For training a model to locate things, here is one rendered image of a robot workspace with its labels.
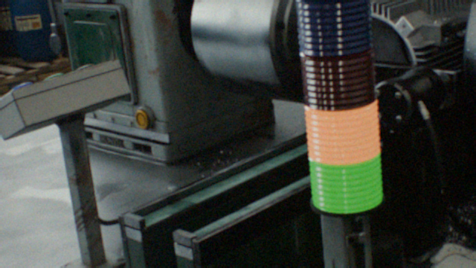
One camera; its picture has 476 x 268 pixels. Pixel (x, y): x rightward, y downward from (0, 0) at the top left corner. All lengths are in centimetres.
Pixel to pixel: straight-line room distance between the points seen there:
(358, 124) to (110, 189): 87
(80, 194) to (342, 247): 52
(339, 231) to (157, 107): 87
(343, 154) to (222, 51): 74
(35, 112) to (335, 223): 49
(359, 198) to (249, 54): 69
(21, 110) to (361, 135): 52
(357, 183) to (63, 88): 52
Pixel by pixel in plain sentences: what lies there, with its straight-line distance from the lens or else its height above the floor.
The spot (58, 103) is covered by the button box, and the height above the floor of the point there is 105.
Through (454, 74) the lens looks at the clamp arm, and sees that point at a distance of 115.
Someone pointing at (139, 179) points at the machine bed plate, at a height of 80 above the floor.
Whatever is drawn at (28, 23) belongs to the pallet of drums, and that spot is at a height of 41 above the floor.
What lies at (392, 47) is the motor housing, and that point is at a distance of 143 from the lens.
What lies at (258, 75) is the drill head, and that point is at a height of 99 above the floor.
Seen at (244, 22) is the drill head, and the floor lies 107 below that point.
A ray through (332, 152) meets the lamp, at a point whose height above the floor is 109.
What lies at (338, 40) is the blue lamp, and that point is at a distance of 68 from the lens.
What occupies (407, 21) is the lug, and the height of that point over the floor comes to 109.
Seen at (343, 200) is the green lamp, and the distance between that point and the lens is 72.
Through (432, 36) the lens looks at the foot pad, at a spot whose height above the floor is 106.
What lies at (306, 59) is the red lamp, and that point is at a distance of 70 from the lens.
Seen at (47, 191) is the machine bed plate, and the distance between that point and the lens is 156.
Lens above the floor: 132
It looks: 17 degrees down
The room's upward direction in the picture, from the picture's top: 6 degrees counter-clockwise
